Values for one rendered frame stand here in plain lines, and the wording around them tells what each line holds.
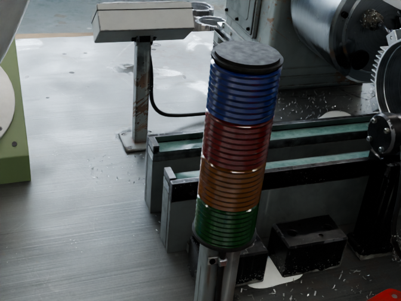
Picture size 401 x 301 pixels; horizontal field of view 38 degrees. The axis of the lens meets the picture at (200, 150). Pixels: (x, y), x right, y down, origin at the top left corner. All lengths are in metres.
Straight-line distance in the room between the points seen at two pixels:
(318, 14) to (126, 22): 0.40
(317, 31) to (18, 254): 0.71
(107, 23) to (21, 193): 0.32
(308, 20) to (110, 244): 0.62
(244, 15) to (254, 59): 1.00
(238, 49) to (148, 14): 0.56
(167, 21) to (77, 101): 0.37
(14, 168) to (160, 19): 0.36
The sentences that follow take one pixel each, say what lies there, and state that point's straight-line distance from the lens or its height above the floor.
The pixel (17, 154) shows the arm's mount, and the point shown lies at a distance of 1.03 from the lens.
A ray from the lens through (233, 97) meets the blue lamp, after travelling 0.47.
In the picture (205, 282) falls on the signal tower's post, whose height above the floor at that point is 0.97.
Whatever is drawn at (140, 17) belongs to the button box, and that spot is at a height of 1.06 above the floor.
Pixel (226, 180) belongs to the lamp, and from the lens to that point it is 0.51.
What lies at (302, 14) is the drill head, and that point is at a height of 1.03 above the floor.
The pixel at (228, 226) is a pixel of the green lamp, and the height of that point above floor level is 1.06.
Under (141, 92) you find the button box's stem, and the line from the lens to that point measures 1.10.
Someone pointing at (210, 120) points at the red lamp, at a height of 1.16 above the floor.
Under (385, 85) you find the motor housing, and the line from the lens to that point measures 1.09.
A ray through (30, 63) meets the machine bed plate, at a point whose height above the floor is 0.80.
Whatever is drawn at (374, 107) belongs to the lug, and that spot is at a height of 0.95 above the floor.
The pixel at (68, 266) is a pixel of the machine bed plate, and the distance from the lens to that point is 0.88.
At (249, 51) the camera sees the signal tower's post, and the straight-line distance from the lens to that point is 0.49.
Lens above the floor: 1.39
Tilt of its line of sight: 31 degrees down
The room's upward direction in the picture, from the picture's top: 6 degrees clockwise
